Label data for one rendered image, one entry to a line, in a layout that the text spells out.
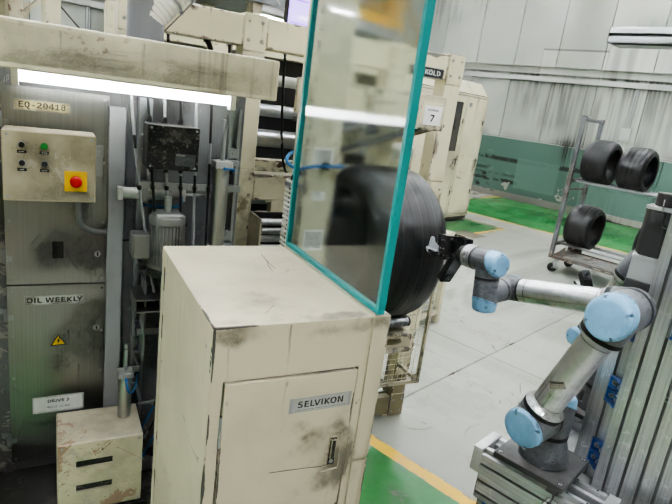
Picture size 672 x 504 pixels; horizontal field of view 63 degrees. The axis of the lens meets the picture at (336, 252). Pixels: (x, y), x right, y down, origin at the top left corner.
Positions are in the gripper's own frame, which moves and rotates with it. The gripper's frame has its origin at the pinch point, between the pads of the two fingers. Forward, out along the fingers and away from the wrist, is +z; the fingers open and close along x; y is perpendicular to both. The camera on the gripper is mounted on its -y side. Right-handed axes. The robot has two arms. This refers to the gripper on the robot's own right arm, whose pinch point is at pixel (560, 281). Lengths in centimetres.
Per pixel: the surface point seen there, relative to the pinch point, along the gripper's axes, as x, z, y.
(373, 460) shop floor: -76, 30, 97
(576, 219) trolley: 323, 321, 80
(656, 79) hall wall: 820, 666, -77
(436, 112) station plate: -49, 32, -73
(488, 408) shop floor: 18, 63, 110
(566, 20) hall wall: 746, 853, -197
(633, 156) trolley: 355, 283, 0
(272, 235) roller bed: -120, 42, -22
